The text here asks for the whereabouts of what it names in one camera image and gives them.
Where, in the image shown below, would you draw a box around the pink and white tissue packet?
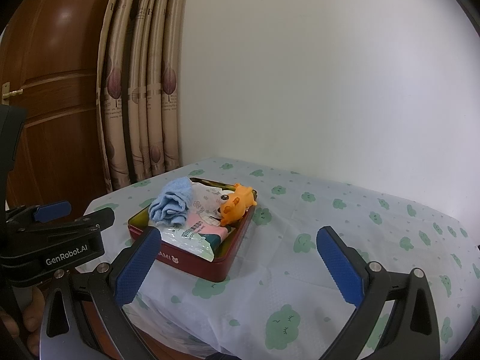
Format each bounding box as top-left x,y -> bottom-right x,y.
160,215 -> 234,262

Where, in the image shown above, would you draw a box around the person's left hand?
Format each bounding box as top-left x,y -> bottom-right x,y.
20,287 -> 47,357

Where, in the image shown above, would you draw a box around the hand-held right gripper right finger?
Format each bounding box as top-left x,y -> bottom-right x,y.
316,226 -> 441,360

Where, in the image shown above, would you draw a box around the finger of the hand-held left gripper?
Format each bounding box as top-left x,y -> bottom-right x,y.
56,207 -> 115,234
5,200 -> 73,226

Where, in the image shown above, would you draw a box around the red tin box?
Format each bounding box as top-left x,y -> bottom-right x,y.
127,176 -> 259,283

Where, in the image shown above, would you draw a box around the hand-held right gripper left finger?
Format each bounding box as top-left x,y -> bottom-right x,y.
39,227 -> 163,360

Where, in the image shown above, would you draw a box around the orange squishy animal toy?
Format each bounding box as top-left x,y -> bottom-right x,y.
218,182 -> 258,227

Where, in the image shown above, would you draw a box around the beige patterned curtain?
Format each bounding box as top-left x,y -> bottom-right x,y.
97,0 -> 192,192

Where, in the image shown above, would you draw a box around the light blue small towel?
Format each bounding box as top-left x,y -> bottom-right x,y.
149,177 -> 194,228

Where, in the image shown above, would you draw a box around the clear printed packet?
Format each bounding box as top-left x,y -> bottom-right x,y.
189,181 -> 235,226

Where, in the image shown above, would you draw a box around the brass door handle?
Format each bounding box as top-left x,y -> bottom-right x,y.
1,82 -> 24,103

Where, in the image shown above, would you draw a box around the brown wooden door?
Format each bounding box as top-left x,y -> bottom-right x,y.
0,0 -> 124,211

